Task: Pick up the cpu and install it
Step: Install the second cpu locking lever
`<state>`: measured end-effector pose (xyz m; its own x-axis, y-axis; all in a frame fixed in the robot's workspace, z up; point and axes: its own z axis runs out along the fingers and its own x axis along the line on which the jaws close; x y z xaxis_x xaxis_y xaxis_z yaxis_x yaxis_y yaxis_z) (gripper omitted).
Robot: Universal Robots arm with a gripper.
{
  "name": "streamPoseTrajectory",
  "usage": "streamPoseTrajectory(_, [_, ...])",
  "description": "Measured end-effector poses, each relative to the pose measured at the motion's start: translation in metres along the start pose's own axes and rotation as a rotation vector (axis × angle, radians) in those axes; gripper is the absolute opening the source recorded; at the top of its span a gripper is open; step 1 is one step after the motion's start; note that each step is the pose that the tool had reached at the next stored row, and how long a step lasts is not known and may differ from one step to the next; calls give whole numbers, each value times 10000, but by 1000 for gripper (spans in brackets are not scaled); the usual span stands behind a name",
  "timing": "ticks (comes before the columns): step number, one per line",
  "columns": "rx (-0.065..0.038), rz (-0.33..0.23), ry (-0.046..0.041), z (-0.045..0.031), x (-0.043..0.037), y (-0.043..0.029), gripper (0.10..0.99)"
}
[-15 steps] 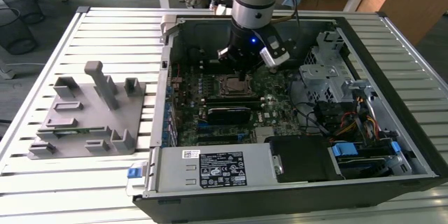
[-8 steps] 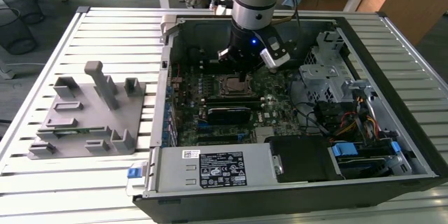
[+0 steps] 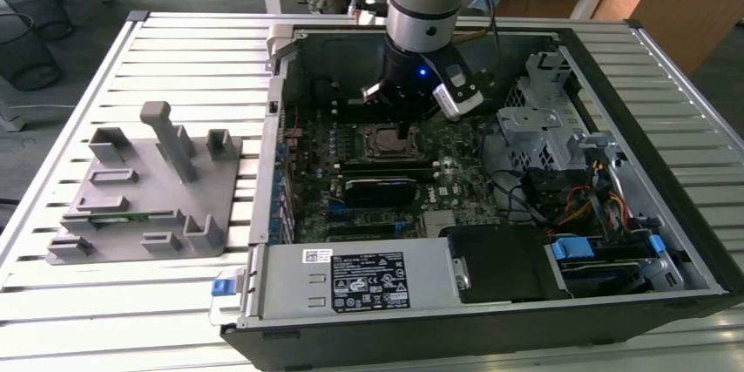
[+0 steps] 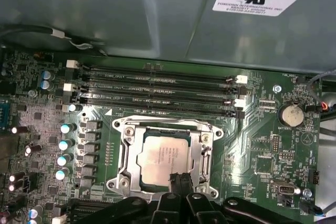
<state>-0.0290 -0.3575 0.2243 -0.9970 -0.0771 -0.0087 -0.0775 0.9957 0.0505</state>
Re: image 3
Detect green RAM stick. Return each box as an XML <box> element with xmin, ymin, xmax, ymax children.
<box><xmin>86</xmin><ymin>211</ymin><xmax>177</xmax><ymax>224</ymax></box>

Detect yellow red power wires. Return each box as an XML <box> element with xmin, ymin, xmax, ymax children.
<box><xmin>549</xmin><ymin>160</ymin><xmax>632</xmax><ymax>233</ymax></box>

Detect black expansion slot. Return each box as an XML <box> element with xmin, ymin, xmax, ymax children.
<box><xmin>328</xmin><ymin>222</ymin><xmax>408</xmax><ymax>242</ymax></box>

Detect black plastic air shroud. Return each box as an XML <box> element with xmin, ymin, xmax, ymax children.
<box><xmin>438</xmin><ymin>223</ymin><xmax>572</xmax><ymax>306</ymax></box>

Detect blue case release latch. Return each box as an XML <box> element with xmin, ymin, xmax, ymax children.
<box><xmin>212</xmin><ymin>279</ymin><xmax>240</xmax><ymax>299</ymax></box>

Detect grey plastic parts rack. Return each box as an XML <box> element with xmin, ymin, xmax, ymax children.
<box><xmin>45</xmin><ymin>100</ymin><xmax>245</xmax><ymax>267</ymax></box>

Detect green motherboard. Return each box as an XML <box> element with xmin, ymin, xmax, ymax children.
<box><xmin>281</xmin><ymin>104</ymin><xmax>502</xmax><ymax>246</ymax></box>

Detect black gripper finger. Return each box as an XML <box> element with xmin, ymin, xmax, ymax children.
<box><xmin>404</xmin><ymin>99</ymin><xmax>442</xmax><ymax>141</ymax></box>
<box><xmin>358</xmin><ymin>81</ymin><xmax>408</xmax><ymax>141</ymax></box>

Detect black cable brass plug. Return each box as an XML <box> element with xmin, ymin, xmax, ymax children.
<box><xmin>452</xmin><ymin>0</ymin><xmax>502</xmax><ymax>81</ymax></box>

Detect silver power supply black label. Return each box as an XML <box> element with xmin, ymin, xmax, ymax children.
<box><xmin>241</xmin><ymin>239</ymin><xmax>469</xmax><ymax>321</ymax></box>

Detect black graphics card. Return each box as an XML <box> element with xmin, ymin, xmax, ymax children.
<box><xmin>340</xmin><ymin>174</ymin><xmax>421</xmax><ymax>210</ymax></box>

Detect metal socket cover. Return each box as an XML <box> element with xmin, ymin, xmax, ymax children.
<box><xmin>360</xmin><ymin>123</ymin><xmax>421</xmax><ymax>159</ymax></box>

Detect black PC case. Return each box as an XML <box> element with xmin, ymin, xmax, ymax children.
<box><xmin>205</xmin><ymin>18</ymin><xmax>744</xmax><ymax>372</ymax></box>

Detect silver drive cage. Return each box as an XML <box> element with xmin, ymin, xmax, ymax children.
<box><xmin>496</xmin><ymin>51</ymin><xmax>592</xmax><ymax>172</ymax></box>

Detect grey furniture foot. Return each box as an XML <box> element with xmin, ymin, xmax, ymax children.
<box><xmin>0</xmin><ymin>95</ymin><xmax>28</xmax><ymax>132</ymax></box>

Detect silver CPU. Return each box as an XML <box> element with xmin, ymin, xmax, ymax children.
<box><xmin>374</xmin><ymin>129</ymin><xmax>408</xmax><ymax>151</ymax></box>

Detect silver disk bay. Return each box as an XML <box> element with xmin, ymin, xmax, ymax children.
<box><xmin>545</xmin><ymin>227</ymin><xmax>690</xmax><ymax>300</ymax></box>

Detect wooden cabinet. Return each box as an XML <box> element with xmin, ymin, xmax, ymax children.
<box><xmin>593</xmin><ymin>0</ymin><xmax>744</xmax><ymax>77</ymax></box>

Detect black mesh waste bin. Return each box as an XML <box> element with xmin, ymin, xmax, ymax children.
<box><xmin>0</xmin><ymin>12</ymin><xmax>62</xmax><ymax>92</ymax></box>
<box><xmin>0</xmin><ymin>0</ymin><xmax>76</xmax><ymax>42</ymax></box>

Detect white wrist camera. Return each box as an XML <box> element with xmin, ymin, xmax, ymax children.
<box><xmin>430</xmin><ymin>54</ymin><xmax>485</xmax><ymax>121</ymax></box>

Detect silver chipset heatsink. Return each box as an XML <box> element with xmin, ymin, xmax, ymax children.
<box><xmin>421</xmin><ymin>210</ymin><xmax>458</xmax><ymax>238</ymax></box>

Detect hard disk in blue carrier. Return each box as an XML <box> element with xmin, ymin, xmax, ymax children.
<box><xmin>546</xmin><ymin>234</ymin><xmax>666</xmax><ymax>297</ymax></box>

